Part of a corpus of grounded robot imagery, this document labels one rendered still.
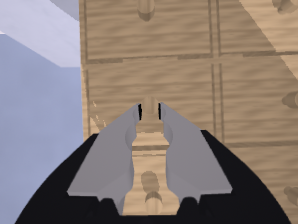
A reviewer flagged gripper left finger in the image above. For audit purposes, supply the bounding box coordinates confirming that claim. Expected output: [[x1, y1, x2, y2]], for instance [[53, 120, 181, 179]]
[[15, 103, 142, 224]]

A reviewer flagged light brown wooden chest of drawers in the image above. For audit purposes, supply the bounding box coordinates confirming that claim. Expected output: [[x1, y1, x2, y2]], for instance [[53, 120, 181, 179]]
[[79, 0, 298, 156]]

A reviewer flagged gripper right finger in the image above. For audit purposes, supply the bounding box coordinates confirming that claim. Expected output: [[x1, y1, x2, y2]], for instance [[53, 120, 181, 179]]
[[158, 102, 291, 224]]

